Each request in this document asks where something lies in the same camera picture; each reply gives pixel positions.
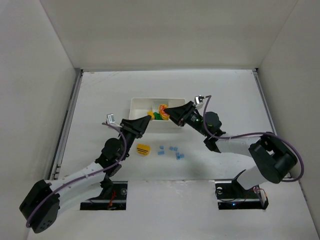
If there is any left aluminium rail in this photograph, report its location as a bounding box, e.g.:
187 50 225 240
47 68 84 180

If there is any yellow striped lego body brick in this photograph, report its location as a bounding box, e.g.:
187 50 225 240
136 143 151 156

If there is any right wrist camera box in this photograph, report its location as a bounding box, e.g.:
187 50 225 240
194 95 206 109

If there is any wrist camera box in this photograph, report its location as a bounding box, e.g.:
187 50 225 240
194 95 206 109
106 113 117 126

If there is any right aluminium rail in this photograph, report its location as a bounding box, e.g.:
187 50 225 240
252 68 277 135

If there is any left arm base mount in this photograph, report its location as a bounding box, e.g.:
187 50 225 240
79 180 128 211

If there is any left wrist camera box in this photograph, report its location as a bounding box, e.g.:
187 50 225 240
106 113 117 126

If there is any yellow bee lego figure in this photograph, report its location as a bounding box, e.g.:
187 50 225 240
158 104 170 121

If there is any small green lego brick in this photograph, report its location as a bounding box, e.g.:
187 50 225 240
153 112 163 120

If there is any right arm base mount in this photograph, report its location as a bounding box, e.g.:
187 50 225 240
214 180 269 210

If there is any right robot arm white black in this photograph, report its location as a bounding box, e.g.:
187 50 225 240
164 101 298 191

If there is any white divided plastic container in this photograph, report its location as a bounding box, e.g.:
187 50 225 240
129 97 186 133

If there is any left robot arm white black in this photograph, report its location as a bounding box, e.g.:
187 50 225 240
19 115 151 234

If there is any aluminium rail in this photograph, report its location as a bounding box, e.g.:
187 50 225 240
252 68 277 135
47 68 84 180

